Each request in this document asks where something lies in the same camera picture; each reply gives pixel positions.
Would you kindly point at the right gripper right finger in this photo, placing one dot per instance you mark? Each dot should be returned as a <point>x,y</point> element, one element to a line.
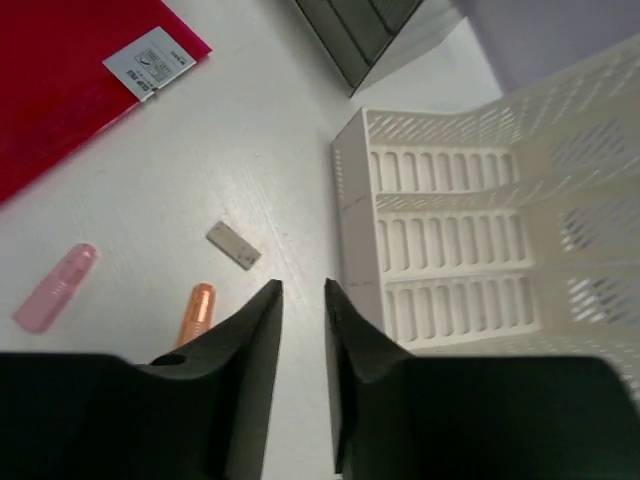
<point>401,416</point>

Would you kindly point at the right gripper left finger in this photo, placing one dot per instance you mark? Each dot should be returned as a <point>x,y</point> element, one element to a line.
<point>200,411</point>

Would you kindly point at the pink stapler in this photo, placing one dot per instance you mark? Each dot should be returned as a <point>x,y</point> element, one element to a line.
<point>49,298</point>

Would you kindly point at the clear plastic drawer cabinet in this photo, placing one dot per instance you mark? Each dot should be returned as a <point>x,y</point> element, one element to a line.
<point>369,40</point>

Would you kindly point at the grey eraser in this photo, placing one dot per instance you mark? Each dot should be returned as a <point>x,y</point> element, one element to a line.
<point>233,245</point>

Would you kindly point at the white file organizer rack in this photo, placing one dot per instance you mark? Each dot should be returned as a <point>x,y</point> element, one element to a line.
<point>510,229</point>

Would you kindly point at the red plastic folder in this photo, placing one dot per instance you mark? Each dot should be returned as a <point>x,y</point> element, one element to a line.
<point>70,69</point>

